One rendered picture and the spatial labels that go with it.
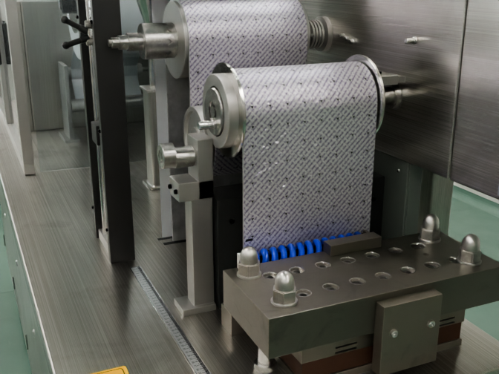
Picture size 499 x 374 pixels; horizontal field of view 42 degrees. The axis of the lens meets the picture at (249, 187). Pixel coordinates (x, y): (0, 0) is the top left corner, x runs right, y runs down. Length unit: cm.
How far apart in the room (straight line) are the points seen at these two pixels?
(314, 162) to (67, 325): 49
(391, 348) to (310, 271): 16
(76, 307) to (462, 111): 72
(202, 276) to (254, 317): 24
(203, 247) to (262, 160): 20
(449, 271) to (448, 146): 20
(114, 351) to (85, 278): 27
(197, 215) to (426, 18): 48
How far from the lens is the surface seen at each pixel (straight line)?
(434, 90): 109
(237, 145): 98
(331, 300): 91
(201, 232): 108
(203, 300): 113
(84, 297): 122
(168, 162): 102
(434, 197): 139
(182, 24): 118
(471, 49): 102
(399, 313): 94
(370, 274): 98
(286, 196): 103
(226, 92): 97
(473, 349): 109
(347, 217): 110
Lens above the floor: 145
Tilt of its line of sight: 18 degrees down
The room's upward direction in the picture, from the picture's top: straight up
